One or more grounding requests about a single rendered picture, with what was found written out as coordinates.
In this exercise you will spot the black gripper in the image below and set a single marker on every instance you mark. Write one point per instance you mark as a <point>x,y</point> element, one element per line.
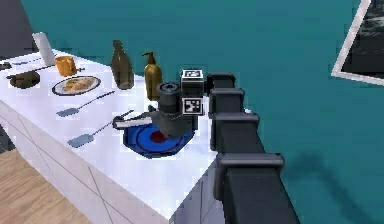
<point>170,115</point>

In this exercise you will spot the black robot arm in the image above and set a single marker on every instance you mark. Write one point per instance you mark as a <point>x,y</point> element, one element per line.
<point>246,190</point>

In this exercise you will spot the white kitchen counter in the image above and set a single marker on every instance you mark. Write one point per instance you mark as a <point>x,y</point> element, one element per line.
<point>100,166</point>

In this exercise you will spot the dark brown frying pan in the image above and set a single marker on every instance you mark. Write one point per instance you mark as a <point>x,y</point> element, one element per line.
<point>25,80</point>

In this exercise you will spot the blue plate with red centre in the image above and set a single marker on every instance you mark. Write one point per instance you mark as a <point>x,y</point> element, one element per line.
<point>143,143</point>

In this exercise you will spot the golden soap dispenser bottle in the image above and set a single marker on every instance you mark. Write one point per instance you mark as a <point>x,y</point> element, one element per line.
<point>153,78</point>

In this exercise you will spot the brown glass bottle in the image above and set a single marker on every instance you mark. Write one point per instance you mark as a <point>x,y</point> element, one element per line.
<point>122,68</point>

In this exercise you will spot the plate with food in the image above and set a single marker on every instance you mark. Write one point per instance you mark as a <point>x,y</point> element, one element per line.
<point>76,85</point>

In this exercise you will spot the black knife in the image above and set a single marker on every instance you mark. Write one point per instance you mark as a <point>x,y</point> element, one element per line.
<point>80,69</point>

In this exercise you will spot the orange mug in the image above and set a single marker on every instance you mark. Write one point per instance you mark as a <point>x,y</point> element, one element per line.
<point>65,65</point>

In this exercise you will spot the white upright slab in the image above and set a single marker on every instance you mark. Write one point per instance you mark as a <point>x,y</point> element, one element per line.
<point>44,50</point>

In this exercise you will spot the dark grey cutlery piece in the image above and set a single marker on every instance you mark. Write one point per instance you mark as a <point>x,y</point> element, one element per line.
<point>5,65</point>

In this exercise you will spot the white framed dark picture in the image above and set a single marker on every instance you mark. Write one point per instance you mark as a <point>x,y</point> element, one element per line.
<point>365,50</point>

